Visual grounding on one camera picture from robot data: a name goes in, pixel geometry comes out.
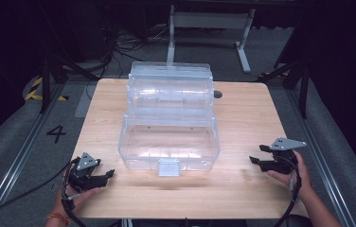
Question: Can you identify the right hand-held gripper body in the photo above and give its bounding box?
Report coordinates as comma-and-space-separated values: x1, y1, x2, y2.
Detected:
268, 136, 308, 175

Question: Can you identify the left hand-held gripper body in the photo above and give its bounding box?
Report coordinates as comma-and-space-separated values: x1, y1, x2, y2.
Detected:
67, 151, 102, 193

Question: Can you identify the clear plastic storage box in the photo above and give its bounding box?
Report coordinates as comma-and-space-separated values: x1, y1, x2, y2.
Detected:
117, 61, 222, 178

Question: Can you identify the person's right hand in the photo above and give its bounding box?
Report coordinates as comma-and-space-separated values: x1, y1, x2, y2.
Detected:
266, 149, 313, 203

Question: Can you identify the person's left hand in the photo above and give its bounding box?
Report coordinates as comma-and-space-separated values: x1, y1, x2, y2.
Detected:
53, 184, 102, 219

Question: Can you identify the black tripod stand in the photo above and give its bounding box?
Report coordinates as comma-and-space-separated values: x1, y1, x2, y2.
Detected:
260, 60, 311, 120
38, 51, 100, 114

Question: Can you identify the metal floor rail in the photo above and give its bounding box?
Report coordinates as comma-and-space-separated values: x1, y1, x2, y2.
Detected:
283, 84, 356, 227
0, 83, 68, 225

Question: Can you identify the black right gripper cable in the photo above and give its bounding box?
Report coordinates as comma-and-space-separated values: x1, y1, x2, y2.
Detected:
273, 155, 304, 227

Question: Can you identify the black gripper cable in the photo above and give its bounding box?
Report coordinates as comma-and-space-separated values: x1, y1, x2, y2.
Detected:
273, 155, 304, 227
0, 157, 87, 227

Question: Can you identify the red and yellow bracelet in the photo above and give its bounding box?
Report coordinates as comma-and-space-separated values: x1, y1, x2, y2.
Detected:
46, 212, 72, 226

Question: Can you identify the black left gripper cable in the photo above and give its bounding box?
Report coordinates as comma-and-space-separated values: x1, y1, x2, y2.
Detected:
0, 157, 87, 227

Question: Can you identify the bundle of black floor cables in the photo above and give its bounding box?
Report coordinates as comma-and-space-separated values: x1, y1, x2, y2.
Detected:
101, 22, 169, 69

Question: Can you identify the white metal stand frame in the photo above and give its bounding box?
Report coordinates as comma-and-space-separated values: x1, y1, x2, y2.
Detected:
166, 4, 257, 75

